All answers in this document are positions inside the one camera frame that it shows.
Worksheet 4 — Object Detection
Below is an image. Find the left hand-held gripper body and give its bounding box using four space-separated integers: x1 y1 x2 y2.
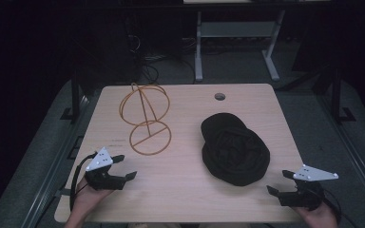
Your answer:
85 146 127 191

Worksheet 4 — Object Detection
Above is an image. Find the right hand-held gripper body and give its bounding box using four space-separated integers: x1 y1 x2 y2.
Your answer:
279 163 339 212

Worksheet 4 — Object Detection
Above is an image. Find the gold wire hat stand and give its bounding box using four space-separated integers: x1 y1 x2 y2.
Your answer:
119 83 173 157

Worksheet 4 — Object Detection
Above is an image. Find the black hat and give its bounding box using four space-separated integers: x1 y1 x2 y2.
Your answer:
200 112 271 187

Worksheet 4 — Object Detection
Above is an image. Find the person's left hand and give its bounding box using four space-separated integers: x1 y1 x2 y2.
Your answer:
72 179 115 219

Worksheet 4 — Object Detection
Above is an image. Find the person's right hand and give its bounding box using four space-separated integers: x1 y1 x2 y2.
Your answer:
293 202 339 228

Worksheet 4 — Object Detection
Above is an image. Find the black metal stand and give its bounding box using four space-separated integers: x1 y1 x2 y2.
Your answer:
60 74 85 122
329 67 357 124

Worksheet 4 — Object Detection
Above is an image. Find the left hand-held gripper cable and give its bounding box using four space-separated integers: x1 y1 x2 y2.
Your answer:
69 151 98 212

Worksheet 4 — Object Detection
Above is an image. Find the hand-held gripper cable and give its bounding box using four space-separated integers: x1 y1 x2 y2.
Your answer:
69 151 98 212
322 189 359 228

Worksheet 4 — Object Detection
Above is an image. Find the right hand-held gripper cable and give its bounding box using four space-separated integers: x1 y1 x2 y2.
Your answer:
322 189 359 228

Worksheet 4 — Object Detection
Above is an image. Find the aluminium frame rail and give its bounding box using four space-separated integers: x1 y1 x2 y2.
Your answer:
317 94 365 220
20 94 91 228

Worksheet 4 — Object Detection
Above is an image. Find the tangle of floor cables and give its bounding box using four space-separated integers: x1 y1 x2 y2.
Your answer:
126 33 198 85

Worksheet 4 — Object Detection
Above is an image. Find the grey metal desk frame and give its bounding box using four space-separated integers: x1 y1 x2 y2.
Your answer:
194 9 286 83

